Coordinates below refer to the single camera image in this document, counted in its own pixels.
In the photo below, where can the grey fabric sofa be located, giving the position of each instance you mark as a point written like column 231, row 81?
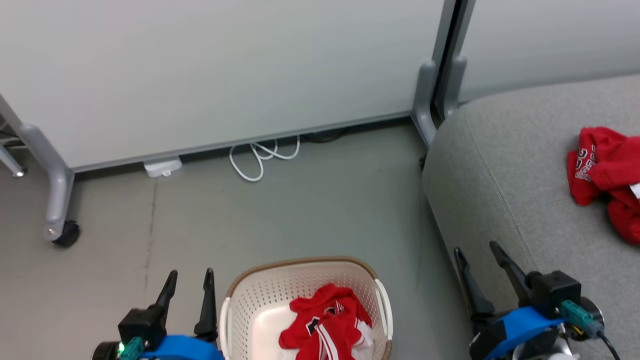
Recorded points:
column 520, row 175

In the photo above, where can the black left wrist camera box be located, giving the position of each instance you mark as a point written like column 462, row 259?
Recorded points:
column 142, row 325

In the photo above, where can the red jersey with white lettering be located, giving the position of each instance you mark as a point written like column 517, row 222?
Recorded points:
column 607, row 165

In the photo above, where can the grey metal table leg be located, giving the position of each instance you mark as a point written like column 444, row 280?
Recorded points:
column 10, row 162

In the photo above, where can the black caster wheel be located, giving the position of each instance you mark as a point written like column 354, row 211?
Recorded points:
column 69, row 234

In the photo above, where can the narrow white partition panel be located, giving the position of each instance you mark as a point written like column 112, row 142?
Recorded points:
column 550, row 45

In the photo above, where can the red garment with white stripes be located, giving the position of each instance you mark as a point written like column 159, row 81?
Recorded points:
column 340, row 320

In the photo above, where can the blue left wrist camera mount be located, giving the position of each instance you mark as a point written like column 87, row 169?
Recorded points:
column 185, row 347

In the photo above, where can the cream perforated laundry basket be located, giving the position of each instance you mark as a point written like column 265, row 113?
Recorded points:
column 265, row 295

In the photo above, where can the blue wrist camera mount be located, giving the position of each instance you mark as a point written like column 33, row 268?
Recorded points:
column 185, row 347
column 520, row 322

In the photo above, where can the wide white partition panel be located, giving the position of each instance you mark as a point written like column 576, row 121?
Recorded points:
column 210, row 70

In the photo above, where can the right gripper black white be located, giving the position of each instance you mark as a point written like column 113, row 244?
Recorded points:
column 545, row 345

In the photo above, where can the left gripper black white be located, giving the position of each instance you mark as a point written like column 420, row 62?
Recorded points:
column 107, row 352

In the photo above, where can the white power adapter box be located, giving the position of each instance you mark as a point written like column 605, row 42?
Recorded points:
column 162, row 167

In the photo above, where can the grey partition foot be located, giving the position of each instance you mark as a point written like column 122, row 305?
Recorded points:
column 454, row 85
column 424, row 105

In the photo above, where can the grey partition leg with caster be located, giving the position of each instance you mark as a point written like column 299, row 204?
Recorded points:
column 57, row 190

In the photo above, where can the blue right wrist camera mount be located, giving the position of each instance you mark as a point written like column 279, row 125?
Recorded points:
column 520, row 322

